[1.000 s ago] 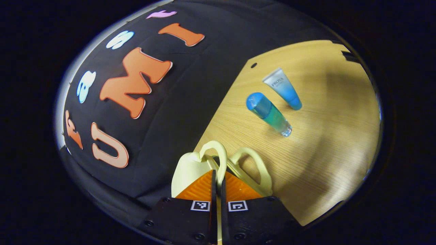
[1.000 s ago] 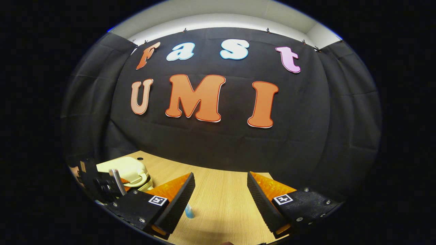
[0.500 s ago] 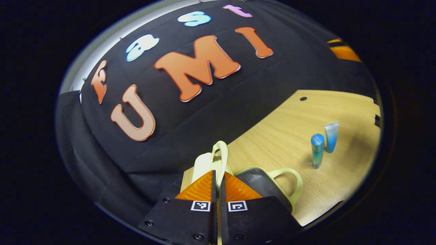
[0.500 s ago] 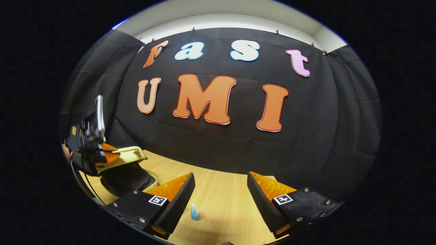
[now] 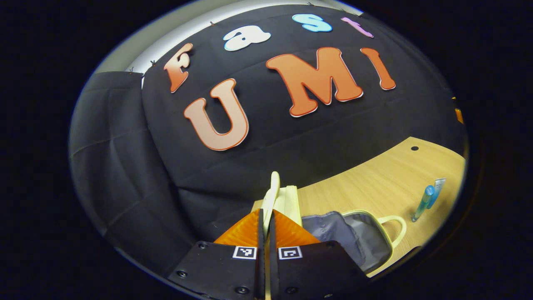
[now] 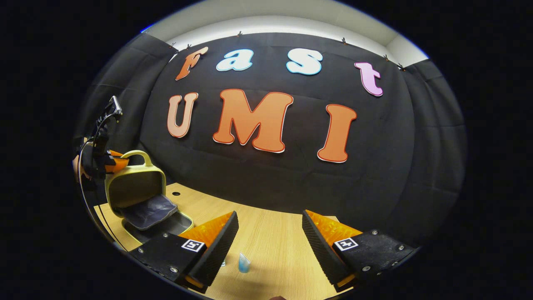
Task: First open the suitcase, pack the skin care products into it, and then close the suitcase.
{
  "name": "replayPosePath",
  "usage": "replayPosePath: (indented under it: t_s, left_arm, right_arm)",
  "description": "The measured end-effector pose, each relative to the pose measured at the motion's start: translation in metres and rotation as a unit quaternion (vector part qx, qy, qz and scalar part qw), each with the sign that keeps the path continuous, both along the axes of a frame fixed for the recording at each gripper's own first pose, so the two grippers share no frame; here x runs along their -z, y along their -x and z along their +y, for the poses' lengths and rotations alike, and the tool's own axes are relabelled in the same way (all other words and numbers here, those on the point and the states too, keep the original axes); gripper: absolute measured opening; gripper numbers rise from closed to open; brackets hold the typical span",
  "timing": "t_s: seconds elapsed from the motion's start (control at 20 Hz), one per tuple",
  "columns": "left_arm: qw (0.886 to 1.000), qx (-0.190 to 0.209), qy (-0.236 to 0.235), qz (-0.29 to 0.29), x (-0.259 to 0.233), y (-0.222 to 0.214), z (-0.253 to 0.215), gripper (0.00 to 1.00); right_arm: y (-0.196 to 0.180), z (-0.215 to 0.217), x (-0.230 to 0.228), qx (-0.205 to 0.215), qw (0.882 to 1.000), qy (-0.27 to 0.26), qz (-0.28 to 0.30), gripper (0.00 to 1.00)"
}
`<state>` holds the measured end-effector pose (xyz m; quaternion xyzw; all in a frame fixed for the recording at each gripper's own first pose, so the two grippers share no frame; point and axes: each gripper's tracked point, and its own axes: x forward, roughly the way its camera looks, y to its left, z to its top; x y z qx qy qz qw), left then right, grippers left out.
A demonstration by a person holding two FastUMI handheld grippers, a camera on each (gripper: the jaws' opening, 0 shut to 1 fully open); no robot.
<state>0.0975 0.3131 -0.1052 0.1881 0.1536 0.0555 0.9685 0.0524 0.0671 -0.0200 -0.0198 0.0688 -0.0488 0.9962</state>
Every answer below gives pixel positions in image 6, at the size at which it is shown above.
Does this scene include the pale yellow suitcase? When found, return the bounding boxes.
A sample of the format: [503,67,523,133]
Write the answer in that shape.
[94,150,195,244]

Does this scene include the black backdrop cloth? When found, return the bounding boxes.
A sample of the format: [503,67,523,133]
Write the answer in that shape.
[75,32,467,250]

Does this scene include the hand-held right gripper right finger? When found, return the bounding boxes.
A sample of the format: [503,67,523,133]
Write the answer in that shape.
[301,210,419,292]

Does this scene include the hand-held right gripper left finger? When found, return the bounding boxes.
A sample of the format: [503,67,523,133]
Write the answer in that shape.
[127,210,240,294]

